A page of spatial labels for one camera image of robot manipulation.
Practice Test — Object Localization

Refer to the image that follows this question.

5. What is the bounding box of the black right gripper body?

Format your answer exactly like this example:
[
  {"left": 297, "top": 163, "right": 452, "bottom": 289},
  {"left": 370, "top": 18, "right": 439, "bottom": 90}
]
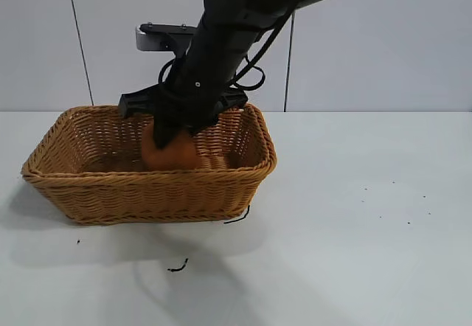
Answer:
[{"left": 118, "top": 59, "right": 249, "bottom": 131}]

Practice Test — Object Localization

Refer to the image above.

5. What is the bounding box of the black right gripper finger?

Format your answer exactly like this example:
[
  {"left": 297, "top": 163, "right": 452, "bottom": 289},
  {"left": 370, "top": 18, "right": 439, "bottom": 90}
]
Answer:
[
  {"left": 153, "top": 117, "right": 186, "bottom": 150},
  {"left": 187, "top": 121, "right": 218, "bottom": 135}
]

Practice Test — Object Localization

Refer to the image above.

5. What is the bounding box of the bumpy orange with knob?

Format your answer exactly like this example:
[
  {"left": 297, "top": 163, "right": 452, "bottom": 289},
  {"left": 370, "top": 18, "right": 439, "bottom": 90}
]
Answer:
[{"left": 142, "top": 121, "right": 202, "bottom": 173}]

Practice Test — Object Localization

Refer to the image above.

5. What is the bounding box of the woven wicker basket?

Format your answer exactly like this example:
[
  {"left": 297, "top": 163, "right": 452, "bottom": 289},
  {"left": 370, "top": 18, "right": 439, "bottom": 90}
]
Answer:
[{"left": 21, "top": 103, "right": 278, "bottom": 226}]

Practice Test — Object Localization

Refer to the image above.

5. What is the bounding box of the black camera cable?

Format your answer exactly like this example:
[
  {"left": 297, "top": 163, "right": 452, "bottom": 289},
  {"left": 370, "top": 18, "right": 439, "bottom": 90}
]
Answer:
[{"left": 157, "top": 58, "right": 177, "bottom": 85}]

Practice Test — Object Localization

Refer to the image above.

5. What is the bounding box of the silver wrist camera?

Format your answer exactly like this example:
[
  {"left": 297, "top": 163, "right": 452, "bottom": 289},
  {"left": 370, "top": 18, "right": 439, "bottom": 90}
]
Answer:
[{"left": 134, "top": 23, "right": 198, "bottom": 60}]

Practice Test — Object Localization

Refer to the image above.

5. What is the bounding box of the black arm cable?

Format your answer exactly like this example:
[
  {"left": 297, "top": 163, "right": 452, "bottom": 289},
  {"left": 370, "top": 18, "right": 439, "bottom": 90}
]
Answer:
[{"left": 228, "top": 5, "right": 298, "bottom": 93}]

